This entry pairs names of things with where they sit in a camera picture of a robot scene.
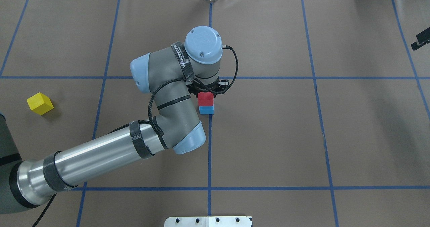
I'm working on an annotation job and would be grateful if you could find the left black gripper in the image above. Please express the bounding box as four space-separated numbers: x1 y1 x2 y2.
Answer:
187 79 230 96

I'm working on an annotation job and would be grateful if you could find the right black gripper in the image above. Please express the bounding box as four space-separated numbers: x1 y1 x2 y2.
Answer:
411 28 430 51

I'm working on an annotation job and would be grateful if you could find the red foam block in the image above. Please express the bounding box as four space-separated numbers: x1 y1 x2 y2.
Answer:
197 92 214 107

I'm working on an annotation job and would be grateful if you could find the blue foam block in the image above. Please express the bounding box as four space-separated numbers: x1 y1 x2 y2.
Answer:
199 105 215 115

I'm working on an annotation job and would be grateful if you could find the yellow foam block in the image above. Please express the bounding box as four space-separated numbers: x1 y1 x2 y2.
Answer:
27 92 54 116

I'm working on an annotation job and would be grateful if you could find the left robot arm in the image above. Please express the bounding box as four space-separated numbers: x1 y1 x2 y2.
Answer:
0 26 231 214

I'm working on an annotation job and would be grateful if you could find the brown table mat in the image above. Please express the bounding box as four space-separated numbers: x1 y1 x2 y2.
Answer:
1 0 429 227

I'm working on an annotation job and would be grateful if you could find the white mounting plate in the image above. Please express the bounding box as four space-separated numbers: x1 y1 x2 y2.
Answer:
164 216 253 227

